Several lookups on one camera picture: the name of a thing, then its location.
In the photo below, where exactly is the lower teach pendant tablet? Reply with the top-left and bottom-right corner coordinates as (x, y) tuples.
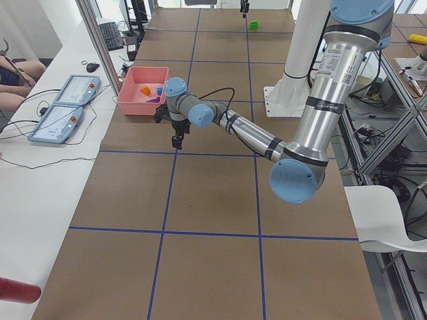
(28, 105), (83, 144)

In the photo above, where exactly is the orange wedge block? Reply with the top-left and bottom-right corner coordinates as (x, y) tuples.
(140, 85), (151, 96)

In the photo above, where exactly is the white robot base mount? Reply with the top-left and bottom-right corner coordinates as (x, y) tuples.
(264, 0), (330, 117)

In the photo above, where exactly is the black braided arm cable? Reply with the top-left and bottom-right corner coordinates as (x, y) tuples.
(199, 87), (264, 157)

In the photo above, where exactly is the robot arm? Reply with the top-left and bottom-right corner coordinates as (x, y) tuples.
(154, 1), (394, 203)

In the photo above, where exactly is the pink plastic box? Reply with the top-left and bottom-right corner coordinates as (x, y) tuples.
(117, 67), (169, 116)

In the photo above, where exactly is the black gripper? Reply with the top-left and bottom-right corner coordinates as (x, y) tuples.
(240, 0), (250, 17)
(153, 103), (191, 149)

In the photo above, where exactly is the upper teach pendant tablet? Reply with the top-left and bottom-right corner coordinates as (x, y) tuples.
(54, 75), (101, 106)

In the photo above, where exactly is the white chair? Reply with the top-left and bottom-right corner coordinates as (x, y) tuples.
(344, 185), (426, 253)

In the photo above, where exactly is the teach pendant tablet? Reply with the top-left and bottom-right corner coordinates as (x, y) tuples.
(28, 105), (83, 144)
(54, 75), (101, 106)

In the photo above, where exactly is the black keyboard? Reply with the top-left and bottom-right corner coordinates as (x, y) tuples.
(99, 21), (123, 51)

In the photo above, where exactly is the red cylinder bottle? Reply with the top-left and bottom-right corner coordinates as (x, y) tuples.
(1, 277), (41, 304)

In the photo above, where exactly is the black computer mouse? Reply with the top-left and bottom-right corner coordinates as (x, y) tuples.
(86, 63), (100, 73)

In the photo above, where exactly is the purple wedge block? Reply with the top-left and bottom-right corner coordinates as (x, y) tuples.
(147, 96), (161, 103)

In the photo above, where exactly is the green block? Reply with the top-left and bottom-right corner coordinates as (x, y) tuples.
(249, 20), (260, 31)

